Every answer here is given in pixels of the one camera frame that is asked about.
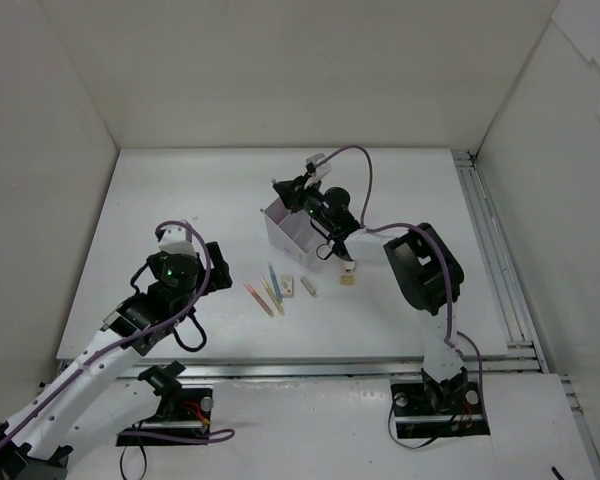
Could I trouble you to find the white three-compartment organizer box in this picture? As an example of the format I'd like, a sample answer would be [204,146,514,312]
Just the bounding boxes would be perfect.
[262,199,324,269]

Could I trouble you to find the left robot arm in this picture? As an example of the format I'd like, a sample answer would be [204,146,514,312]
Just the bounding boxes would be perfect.
[0,242,232,479]

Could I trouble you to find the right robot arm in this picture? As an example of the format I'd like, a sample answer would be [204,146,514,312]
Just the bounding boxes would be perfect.
[272,174,468,413]

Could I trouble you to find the white eraser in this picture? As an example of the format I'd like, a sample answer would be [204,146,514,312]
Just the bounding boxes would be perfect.
[300,276,317,297]

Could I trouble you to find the staples box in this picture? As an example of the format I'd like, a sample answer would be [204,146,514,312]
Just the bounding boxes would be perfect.
[280,275,295,298]

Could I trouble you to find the blue highlighter pen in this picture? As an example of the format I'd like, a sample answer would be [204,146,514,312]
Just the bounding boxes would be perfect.
[267,262,282,302]

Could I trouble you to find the yellow highlighter pen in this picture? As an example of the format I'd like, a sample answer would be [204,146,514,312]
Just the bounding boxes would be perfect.
[260,277,285,316]

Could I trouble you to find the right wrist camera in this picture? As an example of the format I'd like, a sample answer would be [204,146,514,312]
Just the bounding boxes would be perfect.
[303,153,332,189]

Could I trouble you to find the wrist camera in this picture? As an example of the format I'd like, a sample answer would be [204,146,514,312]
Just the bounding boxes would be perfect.
[303,153,332,189]
[155,220,196,256]

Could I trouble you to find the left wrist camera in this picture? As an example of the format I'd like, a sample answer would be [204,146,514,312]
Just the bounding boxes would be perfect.
[155,220,196,256]

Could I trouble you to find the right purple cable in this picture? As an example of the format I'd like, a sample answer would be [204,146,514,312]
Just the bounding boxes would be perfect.
[314,145,484,396]

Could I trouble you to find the purple cable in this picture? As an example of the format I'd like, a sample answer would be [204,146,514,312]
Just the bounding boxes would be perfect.
[0,219,235,464]
[314,145,484,396]

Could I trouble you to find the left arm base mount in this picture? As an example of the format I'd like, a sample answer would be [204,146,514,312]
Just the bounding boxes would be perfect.
[116,361,213,447]

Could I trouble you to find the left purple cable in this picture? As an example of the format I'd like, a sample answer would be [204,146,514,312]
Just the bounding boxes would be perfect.
[0,219,235,464]

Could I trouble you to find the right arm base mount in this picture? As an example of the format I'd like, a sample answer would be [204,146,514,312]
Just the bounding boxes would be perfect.
[389,381,491,444]

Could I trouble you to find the aluminium frame rail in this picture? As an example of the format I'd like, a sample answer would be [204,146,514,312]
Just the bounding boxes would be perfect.
[452,149,600,480]

